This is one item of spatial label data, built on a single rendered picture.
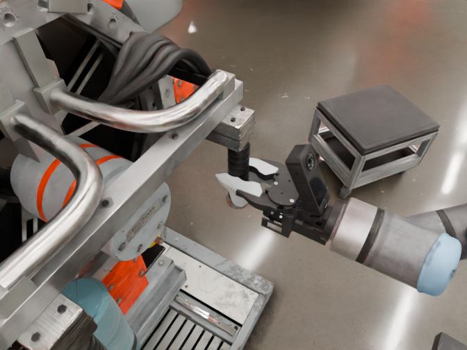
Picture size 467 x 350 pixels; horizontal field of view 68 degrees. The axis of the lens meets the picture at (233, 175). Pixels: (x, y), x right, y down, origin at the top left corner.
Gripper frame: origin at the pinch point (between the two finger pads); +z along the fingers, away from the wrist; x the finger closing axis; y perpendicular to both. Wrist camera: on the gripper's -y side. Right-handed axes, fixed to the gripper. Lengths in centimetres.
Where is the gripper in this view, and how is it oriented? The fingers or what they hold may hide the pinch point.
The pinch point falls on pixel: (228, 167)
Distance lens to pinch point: 59.7
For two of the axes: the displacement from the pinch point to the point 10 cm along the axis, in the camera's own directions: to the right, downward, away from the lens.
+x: 5.0, -6.5, 5.8
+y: 0.0, 6.7, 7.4
